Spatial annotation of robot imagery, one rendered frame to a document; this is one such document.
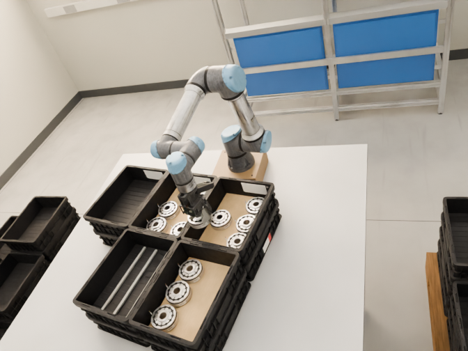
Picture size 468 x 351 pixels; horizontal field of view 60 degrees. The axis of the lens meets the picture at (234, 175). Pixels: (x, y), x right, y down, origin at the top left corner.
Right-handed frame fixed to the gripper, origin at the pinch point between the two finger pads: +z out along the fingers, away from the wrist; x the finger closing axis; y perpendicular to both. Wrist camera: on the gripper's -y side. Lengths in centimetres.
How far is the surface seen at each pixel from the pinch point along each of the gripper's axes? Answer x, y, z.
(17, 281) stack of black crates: -144, 46, 61
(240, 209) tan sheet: 1.0, -20.3, 16.7
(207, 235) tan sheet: -6.1, -1.6, 16.7
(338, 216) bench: 41, -40, 30
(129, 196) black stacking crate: -66, -10, 17
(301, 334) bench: 48, 20, 30
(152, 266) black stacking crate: -21.5, 21.6, 16.8
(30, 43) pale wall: -362, -167, 9
